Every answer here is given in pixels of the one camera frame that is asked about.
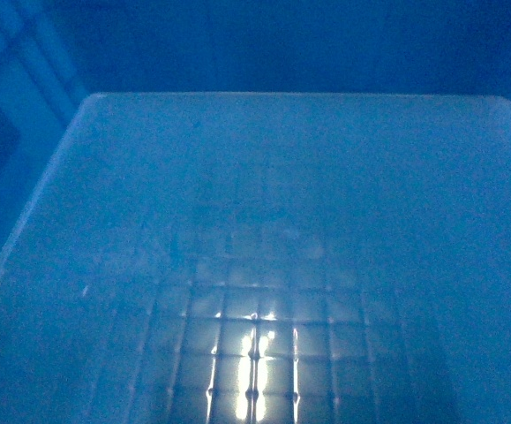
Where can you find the large blue plastic crate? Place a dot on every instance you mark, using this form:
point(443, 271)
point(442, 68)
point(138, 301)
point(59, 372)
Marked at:
point(255, 211)

